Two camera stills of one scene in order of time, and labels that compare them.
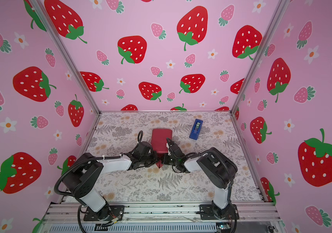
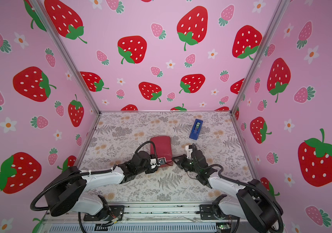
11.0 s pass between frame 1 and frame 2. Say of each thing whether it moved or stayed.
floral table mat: stayed
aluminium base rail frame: stayed
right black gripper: moved
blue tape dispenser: stayed
